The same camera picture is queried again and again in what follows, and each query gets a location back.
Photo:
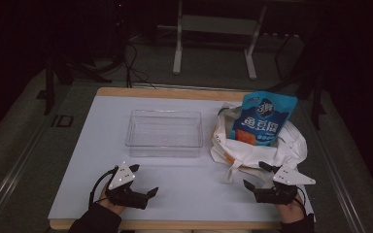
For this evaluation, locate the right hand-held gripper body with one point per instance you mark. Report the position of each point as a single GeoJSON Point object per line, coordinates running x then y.
{"type": "Point", "coordinates": [281, 189]}

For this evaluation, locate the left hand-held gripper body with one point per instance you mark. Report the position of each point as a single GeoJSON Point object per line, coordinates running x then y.
{"type": "Point", "coordinates": [120, 178]}

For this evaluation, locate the white cloth tote bag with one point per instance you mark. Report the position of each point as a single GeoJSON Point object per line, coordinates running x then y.
{"type": "Point", "coordinates": [259, 155]}

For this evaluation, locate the clear plastic container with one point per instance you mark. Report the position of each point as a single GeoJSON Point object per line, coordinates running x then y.
{"type": "Point", "coordinates": [164, 133]}

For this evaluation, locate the blue snack packet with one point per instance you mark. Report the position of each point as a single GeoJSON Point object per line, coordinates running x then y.
{"type": "Point", "coordinates": [262, 119]}

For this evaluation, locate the person's right hand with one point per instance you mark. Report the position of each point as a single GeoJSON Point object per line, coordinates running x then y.
{"type": "Point", "coordinates": [289, 212]}

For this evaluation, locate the person's left hand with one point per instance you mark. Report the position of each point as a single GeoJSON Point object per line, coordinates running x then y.
{"type": "Point", "coordinates": [111, 204]}

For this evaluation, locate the black metal stand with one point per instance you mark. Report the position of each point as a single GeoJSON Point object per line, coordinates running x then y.
{"type": "Point", "coordinates": [317, 97]}
{"type": "Point", "coordinates": [50, 87]}

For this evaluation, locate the white metal stand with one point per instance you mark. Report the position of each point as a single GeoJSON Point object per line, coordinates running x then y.
{"type": "Point", "coordinates": [213, 25]}

